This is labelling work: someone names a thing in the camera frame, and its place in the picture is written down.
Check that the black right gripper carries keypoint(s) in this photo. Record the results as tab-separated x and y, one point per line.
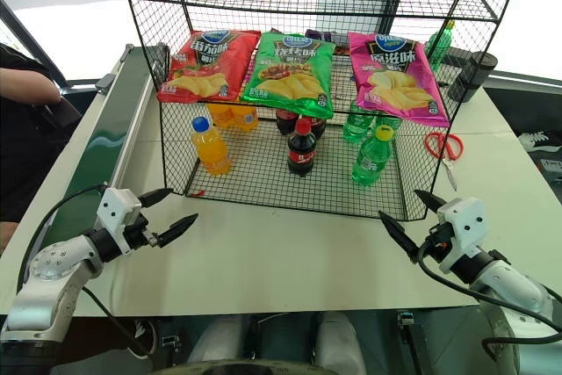
437	241

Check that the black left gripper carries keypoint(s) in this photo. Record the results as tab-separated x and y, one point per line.
137	234

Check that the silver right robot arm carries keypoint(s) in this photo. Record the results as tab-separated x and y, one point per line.
513	287

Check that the bare person forearm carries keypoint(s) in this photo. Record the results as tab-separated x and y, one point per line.
30	85

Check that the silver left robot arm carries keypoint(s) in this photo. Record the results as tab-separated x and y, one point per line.
48	274

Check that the green conveyor belt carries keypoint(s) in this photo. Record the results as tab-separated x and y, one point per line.
101	146

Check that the green soda bottle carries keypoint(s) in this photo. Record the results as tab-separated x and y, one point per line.
440	43
388	122
356	124
371	160

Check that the orange soda bottle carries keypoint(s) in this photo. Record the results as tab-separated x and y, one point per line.
246	118
219	115
211	146

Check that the black and white sneaker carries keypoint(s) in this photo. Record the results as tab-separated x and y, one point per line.
145	337

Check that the magenta potato chips bag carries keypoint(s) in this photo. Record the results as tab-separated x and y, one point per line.
397	85

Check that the white rounded robot leg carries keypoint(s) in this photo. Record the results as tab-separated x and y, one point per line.
340	344
215	344

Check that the white power strip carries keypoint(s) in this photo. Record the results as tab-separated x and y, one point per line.
552	163

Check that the red potato chips bag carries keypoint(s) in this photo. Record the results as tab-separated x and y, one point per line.
211	69

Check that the black cylindrical cup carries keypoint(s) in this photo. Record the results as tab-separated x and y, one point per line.
472	76

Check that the person in black clothes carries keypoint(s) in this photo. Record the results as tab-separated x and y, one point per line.
22	151

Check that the green potato chips bag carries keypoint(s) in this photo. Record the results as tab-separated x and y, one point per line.
290	78

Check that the purple snack packet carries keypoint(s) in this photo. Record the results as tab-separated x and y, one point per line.
327	37

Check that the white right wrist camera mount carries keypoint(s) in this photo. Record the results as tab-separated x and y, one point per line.
465	221

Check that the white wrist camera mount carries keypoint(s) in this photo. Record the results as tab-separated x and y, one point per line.
115	210
465	221

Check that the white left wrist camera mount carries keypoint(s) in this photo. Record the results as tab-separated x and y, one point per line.
115	210

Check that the black diagonal frame beam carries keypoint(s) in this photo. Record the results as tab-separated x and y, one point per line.
30	41

